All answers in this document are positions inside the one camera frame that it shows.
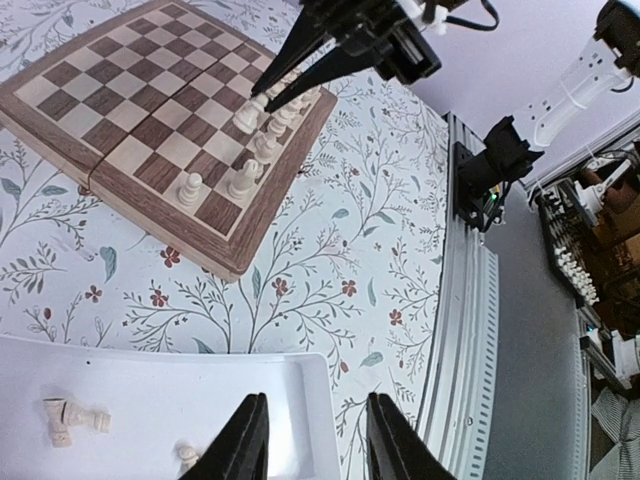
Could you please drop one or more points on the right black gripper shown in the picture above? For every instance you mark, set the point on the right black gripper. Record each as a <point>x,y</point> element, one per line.
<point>383,35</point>

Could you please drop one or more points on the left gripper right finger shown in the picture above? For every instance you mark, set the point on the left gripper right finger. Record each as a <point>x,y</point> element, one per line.
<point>394,449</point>

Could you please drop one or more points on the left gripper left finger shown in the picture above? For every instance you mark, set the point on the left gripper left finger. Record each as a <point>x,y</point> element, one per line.
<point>240,450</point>

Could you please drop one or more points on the light chess piece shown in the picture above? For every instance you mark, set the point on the light chess piece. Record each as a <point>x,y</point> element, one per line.
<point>244,179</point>
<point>279,122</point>
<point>265,147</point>
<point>295,106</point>

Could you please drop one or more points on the light pawn piece twelfth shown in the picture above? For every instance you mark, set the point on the light pawn piece twelfth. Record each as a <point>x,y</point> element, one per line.
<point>246,118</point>

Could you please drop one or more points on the white divided tray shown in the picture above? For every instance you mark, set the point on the white divided tray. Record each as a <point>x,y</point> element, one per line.
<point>207,388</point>

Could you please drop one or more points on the wooden chessboard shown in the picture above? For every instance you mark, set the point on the wooden chessboard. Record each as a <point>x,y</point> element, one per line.
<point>132,106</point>

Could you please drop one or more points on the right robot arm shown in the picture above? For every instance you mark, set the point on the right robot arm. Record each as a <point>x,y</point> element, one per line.
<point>609,59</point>

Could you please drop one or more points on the light chess pieces pile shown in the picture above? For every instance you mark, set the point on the light chess pieces pile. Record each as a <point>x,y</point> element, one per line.
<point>131,442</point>

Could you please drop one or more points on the background chess set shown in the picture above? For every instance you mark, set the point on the background chess set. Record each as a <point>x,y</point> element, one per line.
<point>560,222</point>

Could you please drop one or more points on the floral patterned table mat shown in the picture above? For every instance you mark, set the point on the floral patterned table mat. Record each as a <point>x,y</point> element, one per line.
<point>350,267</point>

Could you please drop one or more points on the front aluminium rail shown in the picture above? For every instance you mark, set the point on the front aluminium rail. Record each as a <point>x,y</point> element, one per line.
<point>455,413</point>

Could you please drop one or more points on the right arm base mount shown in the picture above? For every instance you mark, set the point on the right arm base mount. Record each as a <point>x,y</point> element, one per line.
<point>480,200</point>

